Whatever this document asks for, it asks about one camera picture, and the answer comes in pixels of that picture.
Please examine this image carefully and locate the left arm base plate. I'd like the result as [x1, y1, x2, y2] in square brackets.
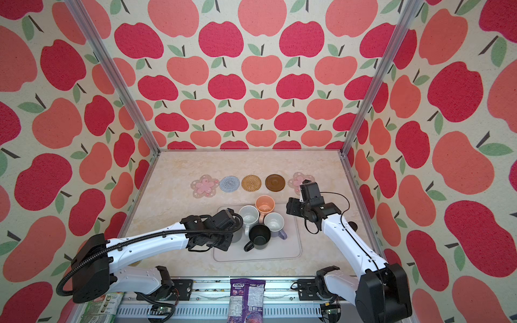
[136, 278, 194, 302]

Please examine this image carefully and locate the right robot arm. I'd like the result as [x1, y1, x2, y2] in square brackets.
[286, 180, 413, 322]

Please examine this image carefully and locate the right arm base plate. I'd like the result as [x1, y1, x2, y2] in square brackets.
[296, 279, 322, 301]

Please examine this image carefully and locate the pink flower silicone coaster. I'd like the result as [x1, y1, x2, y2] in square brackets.
[191, 174, 220, 199]

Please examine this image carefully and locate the translucent white tray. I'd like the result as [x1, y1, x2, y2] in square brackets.
[212, 201, 302, 262]

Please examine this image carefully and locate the round grey felt coaster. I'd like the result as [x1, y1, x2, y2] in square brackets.
[219, 176, 240, 192]

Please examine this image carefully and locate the aluminium front rail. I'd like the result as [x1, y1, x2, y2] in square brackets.
[74, 276, 417, 323]

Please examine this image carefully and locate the aluminium corner frame post right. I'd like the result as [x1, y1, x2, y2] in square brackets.
[339, 1, 424, 159]

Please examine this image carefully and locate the grey mug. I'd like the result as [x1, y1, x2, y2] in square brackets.
[232, 229, 244, 244]

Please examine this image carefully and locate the purple snack bag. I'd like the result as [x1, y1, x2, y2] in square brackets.
[227, 278, 266, 323]

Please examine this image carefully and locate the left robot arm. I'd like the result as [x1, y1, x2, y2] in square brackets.
[56, 209, 243, 304]

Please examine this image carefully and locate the white lilac handled mug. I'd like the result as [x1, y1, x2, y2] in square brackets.
[264, 212, 288, 240]

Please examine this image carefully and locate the aluminium corner frame post left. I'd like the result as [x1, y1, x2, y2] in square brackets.
[65, 1, 160, 157]

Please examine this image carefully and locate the round woven rattan coaster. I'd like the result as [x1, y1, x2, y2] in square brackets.
[241, 174, 262, 192]

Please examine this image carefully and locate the peach orange mug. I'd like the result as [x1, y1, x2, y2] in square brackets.
[255, 195, 275, 224]

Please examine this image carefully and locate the aluminium corner frame post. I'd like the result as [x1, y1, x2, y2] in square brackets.
[339, 1, 424, 159]
[65, 1, 160, 157]

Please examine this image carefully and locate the round brown wooden coaster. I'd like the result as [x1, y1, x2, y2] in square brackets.
[265, 174, 285, 192]

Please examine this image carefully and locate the black mug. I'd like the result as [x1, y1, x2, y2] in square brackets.
[243, 224, 271, 252]

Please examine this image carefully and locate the green snack bag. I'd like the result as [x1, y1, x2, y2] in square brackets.
[80, 292, 124, 323]

